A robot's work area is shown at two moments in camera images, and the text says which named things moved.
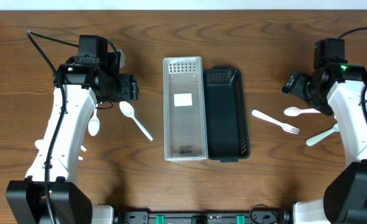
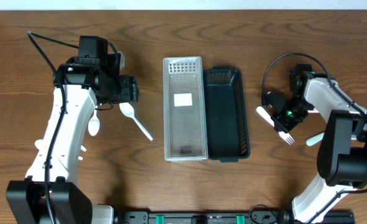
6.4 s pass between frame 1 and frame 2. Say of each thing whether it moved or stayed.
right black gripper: moved
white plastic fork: moved
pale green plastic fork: stayed
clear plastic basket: stayed
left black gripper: stayed
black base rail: stayed
